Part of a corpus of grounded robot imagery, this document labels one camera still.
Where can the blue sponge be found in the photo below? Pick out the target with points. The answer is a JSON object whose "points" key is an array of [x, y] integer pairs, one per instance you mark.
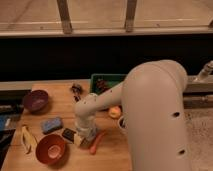
{"points": [[51, 125]]}

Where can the peach apple fruit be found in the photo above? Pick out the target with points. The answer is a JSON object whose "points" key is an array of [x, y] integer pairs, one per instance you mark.
{"points": [[115, 112]]}

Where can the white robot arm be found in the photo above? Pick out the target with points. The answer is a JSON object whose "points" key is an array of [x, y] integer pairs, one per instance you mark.
{"points": [[151, 96]]}

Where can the dark red grape bunch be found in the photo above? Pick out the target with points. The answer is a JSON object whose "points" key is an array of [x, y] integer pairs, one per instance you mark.
{"points": [[101, 85]]}

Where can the orange carrot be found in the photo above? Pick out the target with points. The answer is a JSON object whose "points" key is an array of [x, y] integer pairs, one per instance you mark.
{"points": [[93, 147]]}

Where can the yellow banana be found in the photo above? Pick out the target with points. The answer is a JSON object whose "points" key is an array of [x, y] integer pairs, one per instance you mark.
{"points": [[28, 140]]}

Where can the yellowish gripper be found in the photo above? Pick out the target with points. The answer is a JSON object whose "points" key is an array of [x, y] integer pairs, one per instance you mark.
{"points": [[79, 141]]}

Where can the green plastic tray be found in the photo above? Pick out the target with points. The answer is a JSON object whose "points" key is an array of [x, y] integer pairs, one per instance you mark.
{"points": [[111, 80]]}

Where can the black eraser block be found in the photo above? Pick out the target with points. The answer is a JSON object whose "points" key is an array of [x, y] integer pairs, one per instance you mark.
{"points": [[69, 134]]}

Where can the red bowl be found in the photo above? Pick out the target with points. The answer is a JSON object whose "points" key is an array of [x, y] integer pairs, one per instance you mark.
{"points": [[50, 149]]}

